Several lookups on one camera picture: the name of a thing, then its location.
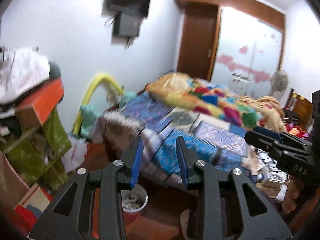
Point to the brown wooden door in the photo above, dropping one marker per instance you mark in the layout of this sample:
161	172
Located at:
197	41

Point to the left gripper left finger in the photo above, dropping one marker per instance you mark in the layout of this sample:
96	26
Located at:
70	214

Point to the white cloth pile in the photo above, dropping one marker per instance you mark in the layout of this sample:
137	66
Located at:
22	69

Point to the white box with items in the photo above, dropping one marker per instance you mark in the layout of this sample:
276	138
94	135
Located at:
238	84

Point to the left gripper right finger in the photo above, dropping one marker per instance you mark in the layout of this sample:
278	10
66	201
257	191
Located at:
229	205

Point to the wooden chair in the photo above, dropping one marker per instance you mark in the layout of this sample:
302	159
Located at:
301	106

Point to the red trash cup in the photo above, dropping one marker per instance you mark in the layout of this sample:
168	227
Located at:
133	203

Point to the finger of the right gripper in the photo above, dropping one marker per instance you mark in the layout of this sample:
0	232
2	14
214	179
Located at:
282	137
277	150

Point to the black wall box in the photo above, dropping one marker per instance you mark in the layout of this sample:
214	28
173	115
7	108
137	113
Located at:
126	26

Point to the white standing fan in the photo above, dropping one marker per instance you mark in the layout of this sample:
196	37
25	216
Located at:
279	82

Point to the white plastic bag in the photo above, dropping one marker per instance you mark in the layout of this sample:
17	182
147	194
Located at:
76	155

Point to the white wardrobe pink hearts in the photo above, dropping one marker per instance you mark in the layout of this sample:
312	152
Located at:
247	46

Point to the yellow foam tube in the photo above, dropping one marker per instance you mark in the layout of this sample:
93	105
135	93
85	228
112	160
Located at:
104	91

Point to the green patterned cloth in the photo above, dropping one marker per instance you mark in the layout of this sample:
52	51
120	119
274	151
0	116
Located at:
36	154

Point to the orange cardboard box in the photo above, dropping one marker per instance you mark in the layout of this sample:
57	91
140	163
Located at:
35	109

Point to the colourful heart fleece blanket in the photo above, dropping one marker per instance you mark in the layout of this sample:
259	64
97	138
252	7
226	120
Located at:
181	90

